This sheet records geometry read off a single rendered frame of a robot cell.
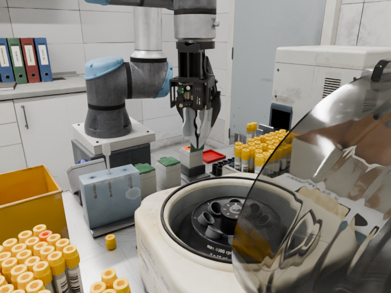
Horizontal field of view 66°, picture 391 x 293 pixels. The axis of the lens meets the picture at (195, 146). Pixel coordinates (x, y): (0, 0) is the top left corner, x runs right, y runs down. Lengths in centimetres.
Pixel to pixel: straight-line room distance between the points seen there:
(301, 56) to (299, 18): 156
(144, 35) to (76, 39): 198
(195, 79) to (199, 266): 32
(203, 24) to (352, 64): 46
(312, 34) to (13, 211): 221
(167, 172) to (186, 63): 25
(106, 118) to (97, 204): 45
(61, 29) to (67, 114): 86
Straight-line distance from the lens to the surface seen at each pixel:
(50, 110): 227
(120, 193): 58
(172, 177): 69
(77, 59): 292
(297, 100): 97
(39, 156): 234
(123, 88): 95
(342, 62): 89
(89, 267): 53
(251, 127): 82
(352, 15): 237
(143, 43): 97
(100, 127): 98
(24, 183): 67
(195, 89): 54
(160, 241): 37
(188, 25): 55
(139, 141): 99
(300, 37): 249
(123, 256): 54
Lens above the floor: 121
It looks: 20 degrees down
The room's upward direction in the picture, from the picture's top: straight up
